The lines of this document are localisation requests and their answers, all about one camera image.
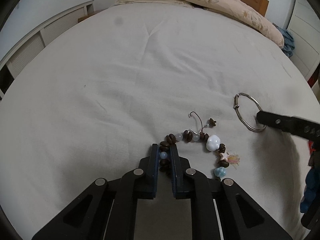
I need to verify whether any thin silver bangle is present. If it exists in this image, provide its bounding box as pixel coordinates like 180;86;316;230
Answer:
233;92;266;133

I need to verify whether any brown and blue beaded bracelet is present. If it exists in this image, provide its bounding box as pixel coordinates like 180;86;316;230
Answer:
159;111;241;179

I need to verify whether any blue white gloved hand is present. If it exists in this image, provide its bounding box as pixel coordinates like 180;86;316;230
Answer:
300;141;319;230

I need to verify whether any blue clothing pile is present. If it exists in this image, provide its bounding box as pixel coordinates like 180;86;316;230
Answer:
273;23;295;58

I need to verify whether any white wardrobe door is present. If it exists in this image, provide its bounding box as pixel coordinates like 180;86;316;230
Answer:
287;0;320;80

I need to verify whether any white bed sheet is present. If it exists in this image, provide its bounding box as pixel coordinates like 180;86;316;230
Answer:
1;3;319;239

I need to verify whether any white low cabinet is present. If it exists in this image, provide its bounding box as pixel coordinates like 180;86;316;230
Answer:
1;0;94;98

